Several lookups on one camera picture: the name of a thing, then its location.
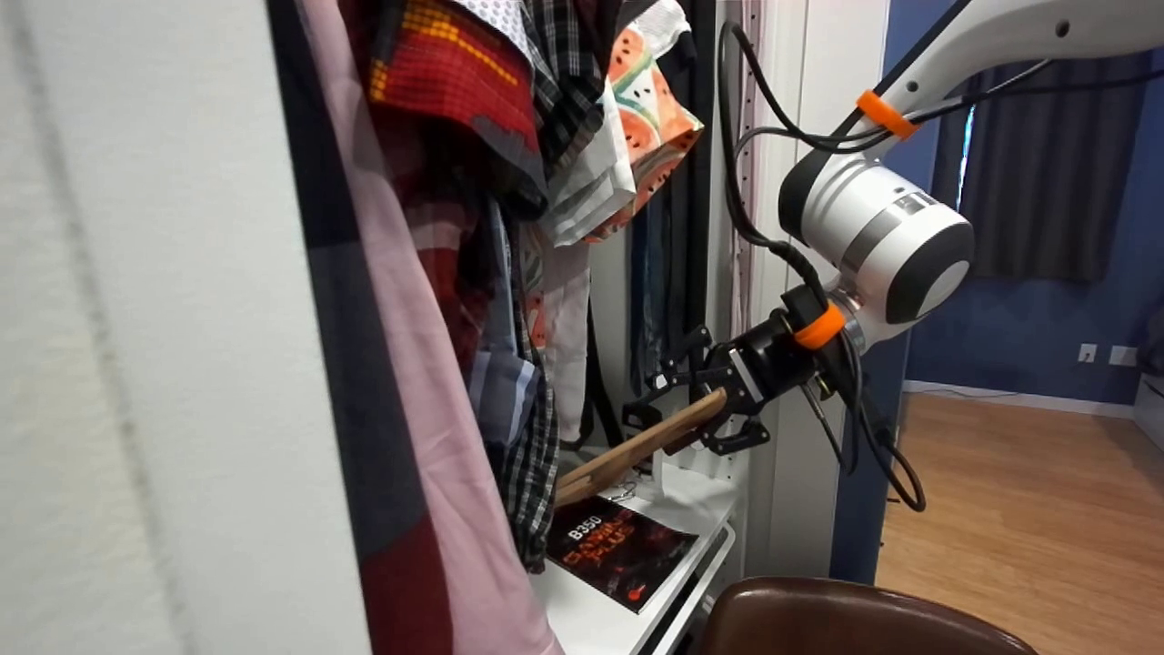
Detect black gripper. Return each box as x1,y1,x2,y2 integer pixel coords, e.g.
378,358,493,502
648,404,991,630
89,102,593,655
645,308,818,459

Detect white shelf drawer unit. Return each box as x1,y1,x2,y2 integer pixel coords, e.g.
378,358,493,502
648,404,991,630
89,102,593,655
532,446,746,655

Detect white crumpled cloth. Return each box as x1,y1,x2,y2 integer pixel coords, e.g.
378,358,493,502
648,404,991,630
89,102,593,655
613,439,746,540

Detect dark blue hanging jeans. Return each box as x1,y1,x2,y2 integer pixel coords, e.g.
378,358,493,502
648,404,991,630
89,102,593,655
625,191,677,399

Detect white mesh garment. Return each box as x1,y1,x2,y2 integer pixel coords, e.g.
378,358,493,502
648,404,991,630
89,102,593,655
532,239,602,451

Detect black red book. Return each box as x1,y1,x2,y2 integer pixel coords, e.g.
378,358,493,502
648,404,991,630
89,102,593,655
547,493,704,615

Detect black white checked shirt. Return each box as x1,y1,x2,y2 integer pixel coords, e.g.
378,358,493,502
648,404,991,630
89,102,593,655
465,205,564,573

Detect brown leather chair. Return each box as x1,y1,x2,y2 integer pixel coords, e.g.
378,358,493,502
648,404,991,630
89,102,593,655
696,573,1042,655

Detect pink dress shirt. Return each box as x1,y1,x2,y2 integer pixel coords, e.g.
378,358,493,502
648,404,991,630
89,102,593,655
294,0,559,655

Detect dark window curtain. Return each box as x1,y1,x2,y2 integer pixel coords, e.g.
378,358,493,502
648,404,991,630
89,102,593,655
968,49,1161,287
929,104,974,247

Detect white pegged closet panel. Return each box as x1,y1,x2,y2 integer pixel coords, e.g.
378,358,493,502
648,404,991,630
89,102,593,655
749,0,894,584

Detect grey red garment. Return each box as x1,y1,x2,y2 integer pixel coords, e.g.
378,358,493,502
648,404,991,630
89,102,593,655
262,0,458,655

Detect dark tartan shirt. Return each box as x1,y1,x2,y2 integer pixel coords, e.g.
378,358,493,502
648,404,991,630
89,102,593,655
522,0,635,176

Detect red plaid shirt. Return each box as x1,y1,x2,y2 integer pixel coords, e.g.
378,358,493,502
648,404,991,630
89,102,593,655
359,0,550,367

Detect white closet door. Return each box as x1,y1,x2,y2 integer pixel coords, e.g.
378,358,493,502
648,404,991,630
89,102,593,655
0,0,374,655

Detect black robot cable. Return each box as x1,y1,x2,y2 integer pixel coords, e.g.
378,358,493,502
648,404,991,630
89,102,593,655
718,13,930,515

